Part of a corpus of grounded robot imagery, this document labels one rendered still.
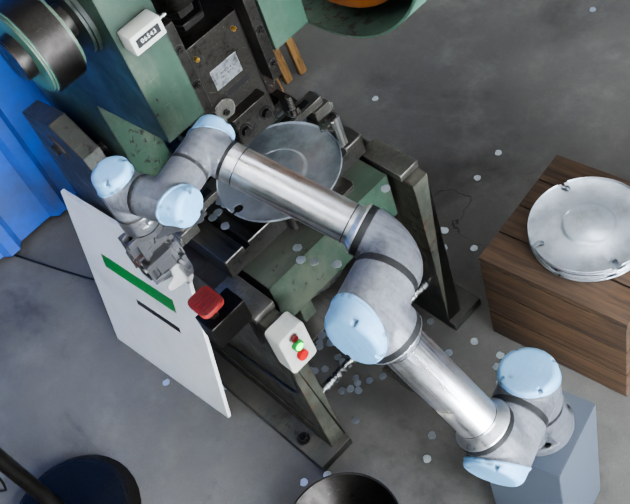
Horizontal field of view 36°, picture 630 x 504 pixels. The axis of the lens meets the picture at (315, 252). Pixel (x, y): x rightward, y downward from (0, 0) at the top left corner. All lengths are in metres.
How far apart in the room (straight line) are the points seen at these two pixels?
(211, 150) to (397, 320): 0.44
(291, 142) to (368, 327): 0.75
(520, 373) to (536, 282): 0.54
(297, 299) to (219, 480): 0.67
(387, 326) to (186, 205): 0.39
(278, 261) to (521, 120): 1.27
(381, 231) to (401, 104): 1.73
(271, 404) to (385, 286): 1.18
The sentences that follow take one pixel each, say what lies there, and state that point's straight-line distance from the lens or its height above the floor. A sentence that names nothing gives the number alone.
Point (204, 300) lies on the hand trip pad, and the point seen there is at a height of 0.76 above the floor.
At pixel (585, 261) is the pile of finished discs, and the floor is 0.39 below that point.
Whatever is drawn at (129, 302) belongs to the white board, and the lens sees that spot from 2.76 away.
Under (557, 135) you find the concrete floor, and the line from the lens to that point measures 3.13.
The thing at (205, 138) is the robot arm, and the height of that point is 1.18.
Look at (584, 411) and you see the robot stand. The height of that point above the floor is 0.45.
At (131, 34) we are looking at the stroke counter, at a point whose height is 1.33.
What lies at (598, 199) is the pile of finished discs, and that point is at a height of 0.39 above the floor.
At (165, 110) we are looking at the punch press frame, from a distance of 1.86.
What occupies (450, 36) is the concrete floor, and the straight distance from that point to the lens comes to 3.53.
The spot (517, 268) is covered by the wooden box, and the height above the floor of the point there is 0.35.
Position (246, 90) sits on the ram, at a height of 0.99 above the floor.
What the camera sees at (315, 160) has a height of 0.78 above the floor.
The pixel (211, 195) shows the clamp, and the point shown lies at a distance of 2.20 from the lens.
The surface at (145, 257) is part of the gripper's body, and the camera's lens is 1.82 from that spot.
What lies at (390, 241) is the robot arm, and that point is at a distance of 1.61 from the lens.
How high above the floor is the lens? 2.30
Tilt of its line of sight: 50 degrees down
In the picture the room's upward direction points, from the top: 23 degrees counter-clockwise
